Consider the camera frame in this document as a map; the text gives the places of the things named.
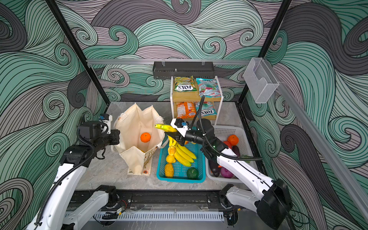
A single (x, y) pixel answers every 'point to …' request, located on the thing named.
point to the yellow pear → (171, 150)
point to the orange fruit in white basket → (233, 139)
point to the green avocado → (192, 173)
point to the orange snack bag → (185, 109)
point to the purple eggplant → (214, 166)
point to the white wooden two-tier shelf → (193, 96)
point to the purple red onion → (225, 173)
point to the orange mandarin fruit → (145, 137)
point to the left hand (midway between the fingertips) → (118, 130)
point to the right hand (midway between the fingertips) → (168, 129)
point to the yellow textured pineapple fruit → (168, 170)
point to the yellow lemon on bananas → (170, 158)
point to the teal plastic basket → (179, 170)
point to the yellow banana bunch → (182, 155)
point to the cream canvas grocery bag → (129, 126)
